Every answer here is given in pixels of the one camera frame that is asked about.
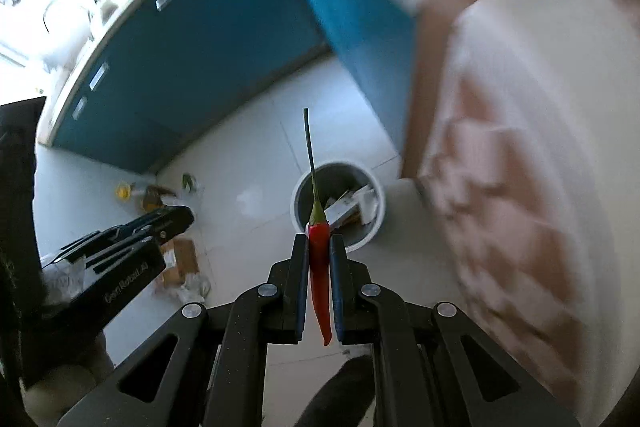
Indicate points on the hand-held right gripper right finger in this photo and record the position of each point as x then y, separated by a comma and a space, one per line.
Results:
337, 287

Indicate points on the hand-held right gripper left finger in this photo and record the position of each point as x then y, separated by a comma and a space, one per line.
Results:
300, 287

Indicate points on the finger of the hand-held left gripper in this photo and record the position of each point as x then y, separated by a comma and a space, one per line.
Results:
100, 249
165, 222

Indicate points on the red chili pepper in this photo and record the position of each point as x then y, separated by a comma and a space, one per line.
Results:
320, 267

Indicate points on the white round trash bin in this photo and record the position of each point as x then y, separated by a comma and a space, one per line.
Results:
307, 192

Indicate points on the person's left forearm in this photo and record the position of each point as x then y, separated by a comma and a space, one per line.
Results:
65, 382

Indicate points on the brown cardboard box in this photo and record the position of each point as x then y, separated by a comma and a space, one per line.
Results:
180, 262

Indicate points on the small green object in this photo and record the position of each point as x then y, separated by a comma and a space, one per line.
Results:
188, 182

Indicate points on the small yellow object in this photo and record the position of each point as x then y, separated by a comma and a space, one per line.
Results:
123, 191

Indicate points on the crumpled clear plastic bag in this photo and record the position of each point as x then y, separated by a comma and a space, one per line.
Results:
195, 289

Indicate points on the pile of discarded packaging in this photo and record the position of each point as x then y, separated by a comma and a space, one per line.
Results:
350, 207

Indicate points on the blue kitchen cabinet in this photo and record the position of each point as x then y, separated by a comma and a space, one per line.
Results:
200, 57
360, 32

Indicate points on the checkered brown white tablecloth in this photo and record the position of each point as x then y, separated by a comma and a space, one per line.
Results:
500, 157

